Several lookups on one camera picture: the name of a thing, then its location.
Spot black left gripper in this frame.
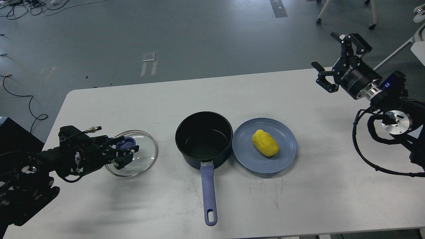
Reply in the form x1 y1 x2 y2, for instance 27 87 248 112
58 125 139 176

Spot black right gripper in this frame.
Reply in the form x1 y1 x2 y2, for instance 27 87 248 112
311 32 382 100

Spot glass pot lid blue knob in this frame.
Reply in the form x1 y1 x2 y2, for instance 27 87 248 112
105 130 158 177

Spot yellow potato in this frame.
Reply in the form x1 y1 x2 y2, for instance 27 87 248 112
251 129 280 156

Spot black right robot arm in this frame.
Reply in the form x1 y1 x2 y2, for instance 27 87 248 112
311 32 424 178

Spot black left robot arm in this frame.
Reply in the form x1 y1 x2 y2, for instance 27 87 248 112
0 125 139 238

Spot white chair legs with casters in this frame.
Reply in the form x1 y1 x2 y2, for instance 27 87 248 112
315 0 379 30

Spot white furniture at right edge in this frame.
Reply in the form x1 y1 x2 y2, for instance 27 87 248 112
373 4 425 71

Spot dark blue saucepan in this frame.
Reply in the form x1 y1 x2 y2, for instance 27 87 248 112
175 111 233 226

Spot black box at left edge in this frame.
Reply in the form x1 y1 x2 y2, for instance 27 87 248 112
0 117 44 154

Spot blue round plate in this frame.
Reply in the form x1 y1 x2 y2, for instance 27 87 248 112
232 118 297 174

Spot black floor cable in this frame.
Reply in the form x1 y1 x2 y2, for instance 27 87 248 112
0 33 48 133

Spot tangled cables on floor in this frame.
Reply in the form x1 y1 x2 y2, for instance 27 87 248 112
0 0 108 20

